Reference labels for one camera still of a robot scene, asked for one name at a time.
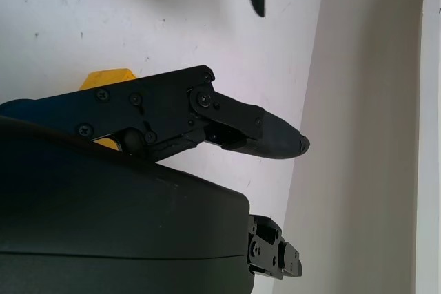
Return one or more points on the yellow wooden block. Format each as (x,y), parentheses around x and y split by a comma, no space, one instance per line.
(107,78)

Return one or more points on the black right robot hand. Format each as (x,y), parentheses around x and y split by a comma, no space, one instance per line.
(120,221)

